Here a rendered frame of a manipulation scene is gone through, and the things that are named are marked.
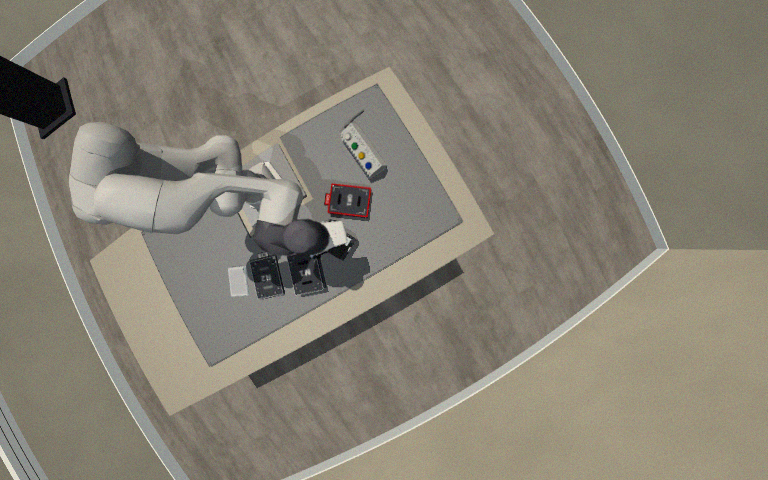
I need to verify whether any white operator button panel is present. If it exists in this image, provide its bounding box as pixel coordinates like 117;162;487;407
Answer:
340;110;387;179

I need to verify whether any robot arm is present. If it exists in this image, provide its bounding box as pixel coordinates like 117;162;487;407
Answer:
69;122;348;259

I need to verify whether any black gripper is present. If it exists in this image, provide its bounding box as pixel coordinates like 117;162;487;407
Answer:
308;219;336;259

